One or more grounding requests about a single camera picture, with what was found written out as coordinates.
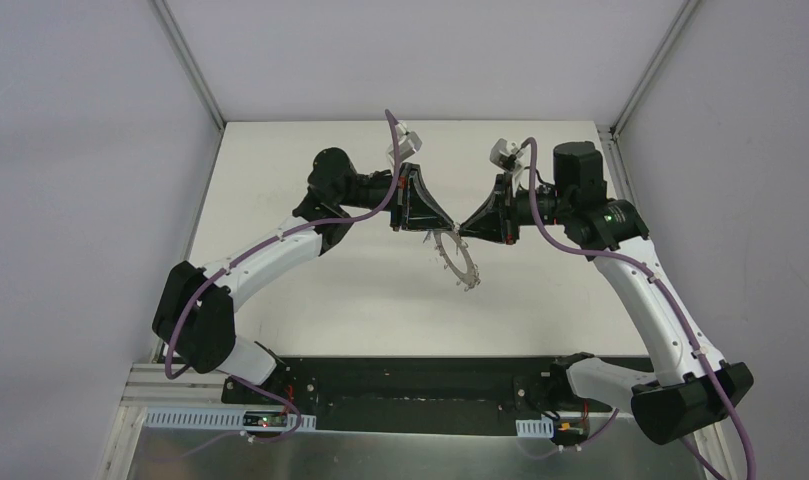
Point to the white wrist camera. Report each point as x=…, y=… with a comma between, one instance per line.
x=507, y=156
x=408, y=143

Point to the right white cable duct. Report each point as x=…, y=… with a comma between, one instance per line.
x=535, y=428

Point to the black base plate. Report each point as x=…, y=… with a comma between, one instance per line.
x=430, y=395

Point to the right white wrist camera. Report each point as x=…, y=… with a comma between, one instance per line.
x=507, y=156

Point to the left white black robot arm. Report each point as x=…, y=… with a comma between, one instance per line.
x=195, y=314

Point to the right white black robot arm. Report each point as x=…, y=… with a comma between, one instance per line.
x=691, y=385

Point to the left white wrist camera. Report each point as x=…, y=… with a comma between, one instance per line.
x=408, y=143

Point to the round metal keyring disc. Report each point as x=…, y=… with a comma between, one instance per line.
x=453, y=253

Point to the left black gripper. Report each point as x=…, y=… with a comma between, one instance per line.
x=402, y=198

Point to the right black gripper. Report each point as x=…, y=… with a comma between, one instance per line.
x=505, y=211

